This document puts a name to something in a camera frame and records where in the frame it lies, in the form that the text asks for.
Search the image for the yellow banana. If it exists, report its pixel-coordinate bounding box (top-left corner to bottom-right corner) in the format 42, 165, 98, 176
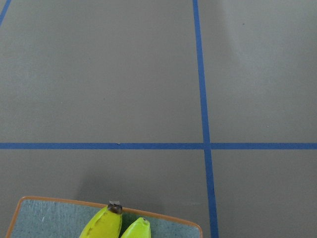
79, 201, 123, 238
121, 217, 152, 238

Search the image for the grey square plate orange rim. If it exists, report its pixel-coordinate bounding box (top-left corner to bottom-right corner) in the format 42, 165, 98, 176
5, 196, 203, 238

